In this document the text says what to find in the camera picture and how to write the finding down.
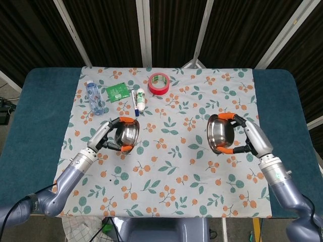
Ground black power strip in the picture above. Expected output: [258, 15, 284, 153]
[0, 97, 16, 125]

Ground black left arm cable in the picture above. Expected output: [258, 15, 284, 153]
[4, 185, 56, 227]

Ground steel bowl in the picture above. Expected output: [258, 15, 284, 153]
[206, 114, 237, 155]
[114, 118, 141, 153]

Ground white table leg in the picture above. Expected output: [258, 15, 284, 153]
[221, 217, 229, 242]

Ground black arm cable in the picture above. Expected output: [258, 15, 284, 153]
[4, 185, 56, 227]
[303, 194, 317, 222]

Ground red tape roll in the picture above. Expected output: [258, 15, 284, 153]
[147, 73, 170, 96]

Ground dark folding screen white frame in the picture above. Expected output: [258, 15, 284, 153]
[0, 0, 323, 142]

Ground floral tablecloth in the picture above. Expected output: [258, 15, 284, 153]
[46, 66, 273, 219]

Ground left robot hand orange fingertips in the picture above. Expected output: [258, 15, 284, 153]
[87, 116, 136, 155]

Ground clear plastic water bottle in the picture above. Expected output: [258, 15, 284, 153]
[85, 80, 105, 116]

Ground green sachet packet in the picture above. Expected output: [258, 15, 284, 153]
[105, 82, 130, 103]

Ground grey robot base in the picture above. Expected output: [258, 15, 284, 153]
[113, 217, 210, 242]

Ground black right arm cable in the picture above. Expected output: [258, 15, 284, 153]
[303, 194, 317, 222]

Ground teal table cover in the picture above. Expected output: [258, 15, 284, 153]
[0, 67, 323, 219]

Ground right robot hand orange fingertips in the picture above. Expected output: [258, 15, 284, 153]
[217, 112, 274, 159]

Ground white blue marker pen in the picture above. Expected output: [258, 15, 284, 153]
[130, 88, 140, 117]

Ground white checked cloth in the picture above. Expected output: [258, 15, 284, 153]
[62, 216, 104, 242]

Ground small white tube bottle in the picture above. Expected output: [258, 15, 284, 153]
[136, 88, 146, 113]

